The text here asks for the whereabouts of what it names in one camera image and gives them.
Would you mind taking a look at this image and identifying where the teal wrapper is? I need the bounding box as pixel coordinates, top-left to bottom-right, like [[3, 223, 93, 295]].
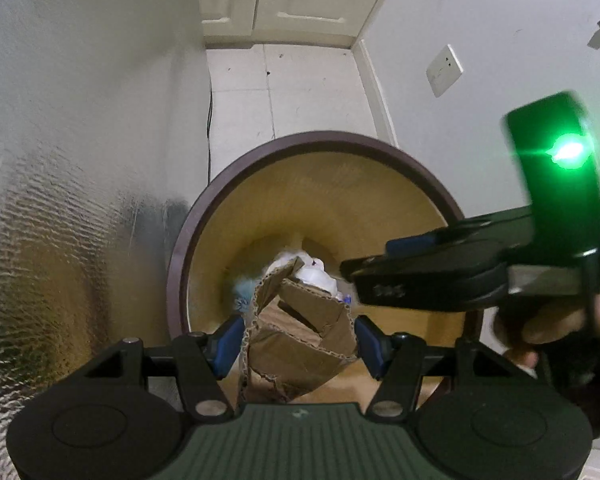
[[229, 279, 259, 312]]

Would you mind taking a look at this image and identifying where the person's right hand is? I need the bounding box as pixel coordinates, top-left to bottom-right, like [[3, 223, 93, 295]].
[[491, 289, 600, 377]]

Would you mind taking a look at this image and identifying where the white pink wrapper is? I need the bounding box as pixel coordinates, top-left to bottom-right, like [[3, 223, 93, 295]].
[[267, 249, 351, 302]]

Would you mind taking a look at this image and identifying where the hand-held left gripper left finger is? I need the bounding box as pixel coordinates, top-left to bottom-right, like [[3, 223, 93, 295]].
[[80, 314, 246, 419]]

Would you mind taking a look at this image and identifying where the white wall socket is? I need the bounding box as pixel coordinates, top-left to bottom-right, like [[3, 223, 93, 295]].
[[426, 43, 465, 97]]

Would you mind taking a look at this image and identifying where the thin black cable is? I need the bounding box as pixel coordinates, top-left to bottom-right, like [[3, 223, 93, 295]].
[[206, 74, 214, 187]]

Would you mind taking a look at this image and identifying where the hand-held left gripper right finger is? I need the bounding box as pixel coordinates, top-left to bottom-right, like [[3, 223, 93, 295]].
[[355, 315, 526, 419]]

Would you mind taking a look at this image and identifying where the white door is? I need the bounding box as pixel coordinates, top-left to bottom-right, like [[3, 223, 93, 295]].
[[195, 0, 414, 51]]

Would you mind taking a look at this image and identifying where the tan bin with brown rim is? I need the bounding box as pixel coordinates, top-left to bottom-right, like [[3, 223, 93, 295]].
[[165, 129, 484, 407]]

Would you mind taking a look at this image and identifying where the torn corrugated cardboard piece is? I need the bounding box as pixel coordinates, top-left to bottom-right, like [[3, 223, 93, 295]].
[[237, 255, 359, 404]]

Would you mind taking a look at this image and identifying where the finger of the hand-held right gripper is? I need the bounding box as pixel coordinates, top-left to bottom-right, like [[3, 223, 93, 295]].
[[384, 206, 537, 257], [339, 247, 512, 307]]

